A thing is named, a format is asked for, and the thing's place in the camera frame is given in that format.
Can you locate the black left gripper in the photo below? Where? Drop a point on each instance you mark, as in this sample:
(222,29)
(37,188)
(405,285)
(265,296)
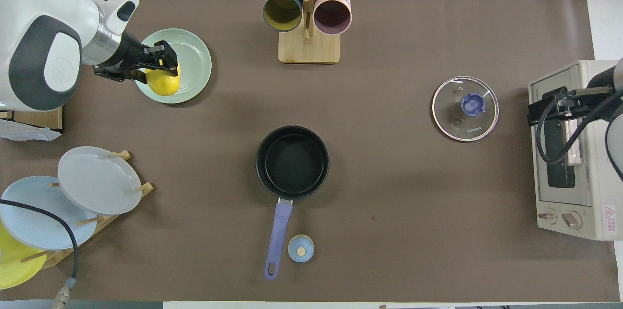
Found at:
(124,58)

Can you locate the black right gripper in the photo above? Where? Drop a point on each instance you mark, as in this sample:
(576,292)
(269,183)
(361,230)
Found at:
(608,92)

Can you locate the yellow lemon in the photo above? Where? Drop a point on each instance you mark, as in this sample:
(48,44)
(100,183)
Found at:
(163,85)

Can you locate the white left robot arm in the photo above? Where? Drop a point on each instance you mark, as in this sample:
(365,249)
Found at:
(44,7)

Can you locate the pale green plate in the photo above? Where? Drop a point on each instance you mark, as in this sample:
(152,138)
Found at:
(194,56)

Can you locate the grey plate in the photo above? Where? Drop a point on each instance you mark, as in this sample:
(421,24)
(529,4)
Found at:
(97,180)

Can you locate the wooden plate rack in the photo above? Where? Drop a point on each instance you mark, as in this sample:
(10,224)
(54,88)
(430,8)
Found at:
(100,223)

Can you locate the light blue plate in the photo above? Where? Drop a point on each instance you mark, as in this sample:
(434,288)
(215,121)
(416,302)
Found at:
(39,226)

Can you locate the yellow plate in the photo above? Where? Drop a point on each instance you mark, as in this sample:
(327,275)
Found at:
(12,265)

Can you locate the beige toaster oven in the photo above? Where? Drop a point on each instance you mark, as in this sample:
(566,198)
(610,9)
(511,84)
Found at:
(591,187)

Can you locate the dark teal mug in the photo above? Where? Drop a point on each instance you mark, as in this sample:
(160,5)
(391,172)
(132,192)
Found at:
(282,12)

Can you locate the wooden shelf box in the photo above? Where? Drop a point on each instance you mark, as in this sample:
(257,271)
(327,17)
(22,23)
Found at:
(34,118)

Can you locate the wooden mug tree stand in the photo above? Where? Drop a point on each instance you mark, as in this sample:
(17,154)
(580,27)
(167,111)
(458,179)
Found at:
(309,48)

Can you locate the white patterned cloth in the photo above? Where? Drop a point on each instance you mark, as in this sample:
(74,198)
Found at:
(29,134)

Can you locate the brown table mat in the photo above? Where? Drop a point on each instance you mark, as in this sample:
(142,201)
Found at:
(413,192)

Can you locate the pink mug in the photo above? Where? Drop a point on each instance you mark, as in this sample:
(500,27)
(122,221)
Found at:
(332,17)

